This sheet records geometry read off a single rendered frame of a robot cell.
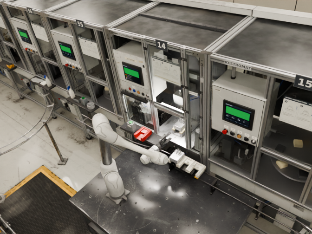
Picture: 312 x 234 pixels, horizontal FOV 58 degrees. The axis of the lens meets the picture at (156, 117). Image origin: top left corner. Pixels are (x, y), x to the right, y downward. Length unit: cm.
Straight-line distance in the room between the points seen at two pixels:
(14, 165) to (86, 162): 111
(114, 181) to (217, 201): 99
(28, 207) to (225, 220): 252
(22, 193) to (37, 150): 81
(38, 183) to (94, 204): 153
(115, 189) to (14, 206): 183
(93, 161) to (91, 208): 144
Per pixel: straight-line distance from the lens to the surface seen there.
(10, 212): 420
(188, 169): 276
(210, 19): 278
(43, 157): 466
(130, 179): 301
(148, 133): 304
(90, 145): 452
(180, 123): 301
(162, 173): 301
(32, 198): 419
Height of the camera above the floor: 302
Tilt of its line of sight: 39 degrees down
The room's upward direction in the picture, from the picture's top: 8 degrees counter-clockwise
